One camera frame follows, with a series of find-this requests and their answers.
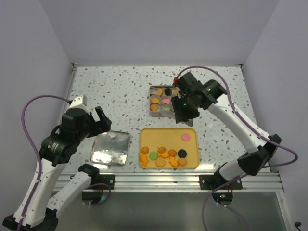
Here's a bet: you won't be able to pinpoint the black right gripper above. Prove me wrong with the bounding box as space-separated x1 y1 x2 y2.
172 93 200 123

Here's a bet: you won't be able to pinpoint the black sandwich cookie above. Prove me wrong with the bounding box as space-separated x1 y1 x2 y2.
178 149 187 158
164 88 172 96

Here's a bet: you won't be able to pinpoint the pink sandwich cookie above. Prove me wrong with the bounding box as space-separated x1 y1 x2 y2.
162 98 170 104
181 133 191 141

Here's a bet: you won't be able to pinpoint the green sandwich cookie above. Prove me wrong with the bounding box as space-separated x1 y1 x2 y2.
149 151 158 160
163 107 172 112

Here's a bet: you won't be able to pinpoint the round biscuit cookie top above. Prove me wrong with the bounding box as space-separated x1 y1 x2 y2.
151 98 160 104

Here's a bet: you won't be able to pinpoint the round biscuit cookie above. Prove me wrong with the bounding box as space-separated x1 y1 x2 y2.
151 98 160 104
150 103 158 112

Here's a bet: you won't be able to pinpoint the swirl butter cookie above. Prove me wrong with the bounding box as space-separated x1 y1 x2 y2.
141 146 149 154
157 146 166 154

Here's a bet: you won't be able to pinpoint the metal tongs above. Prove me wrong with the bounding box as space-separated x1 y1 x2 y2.
186 119 193 127

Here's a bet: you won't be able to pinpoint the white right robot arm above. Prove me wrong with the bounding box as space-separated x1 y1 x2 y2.
171 72 282 189

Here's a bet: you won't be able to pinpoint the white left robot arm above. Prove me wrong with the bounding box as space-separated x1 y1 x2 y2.
2 106 112 231

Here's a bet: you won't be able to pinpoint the silver tin lid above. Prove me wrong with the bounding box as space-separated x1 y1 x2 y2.
90 131 131 166

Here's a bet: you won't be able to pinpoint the silver cookie tin box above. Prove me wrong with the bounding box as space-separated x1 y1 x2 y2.
149 85 179 118

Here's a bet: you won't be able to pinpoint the orange fish cookie left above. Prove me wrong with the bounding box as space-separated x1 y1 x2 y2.
139 154 148 167

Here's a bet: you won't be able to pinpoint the orange fish cookie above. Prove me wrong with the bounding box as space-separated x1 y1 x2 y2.
169 156 179 168
161 152 169 158
139 154 148 167

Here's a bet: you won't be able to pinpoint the chocolate chip cookie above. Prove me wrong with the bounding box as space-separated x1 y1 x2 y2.
168 149 177 157

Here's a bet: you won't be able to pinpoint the yellow plastic tray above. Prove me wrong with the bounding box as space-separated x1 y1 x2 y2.
138 128 200 170

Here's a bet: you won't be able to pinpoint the orange fish cookie middle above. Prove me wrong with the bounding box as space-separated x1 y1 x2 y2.
161 152 169 158

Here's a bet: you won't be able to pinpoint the brown round cookie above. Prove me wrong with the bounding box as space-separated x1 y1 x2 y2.
178 158 187 166

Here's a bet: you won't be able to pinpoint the orange fish cookie right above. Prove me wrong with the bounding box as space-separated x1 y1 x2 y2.
169 156 179 168

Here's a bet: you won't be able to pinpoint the round beige dotted cookie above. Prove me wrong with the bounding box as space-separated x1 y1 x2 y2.
155 157 166 167

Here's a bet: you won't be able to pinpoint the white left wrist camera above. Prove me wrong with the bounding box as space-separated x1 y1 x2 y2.
69 95 87 111

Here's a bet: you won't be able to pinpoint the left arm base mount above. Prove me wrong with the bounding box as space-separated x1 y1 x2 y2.
98 174 116 190

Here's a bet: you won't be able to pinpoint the aluminium frame rail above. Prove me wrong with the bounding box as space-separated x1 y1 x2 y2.
36 171 284 193

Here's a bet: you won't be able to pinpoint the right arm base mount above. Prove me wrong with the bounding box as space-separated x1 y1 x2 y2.
199 174 243 191

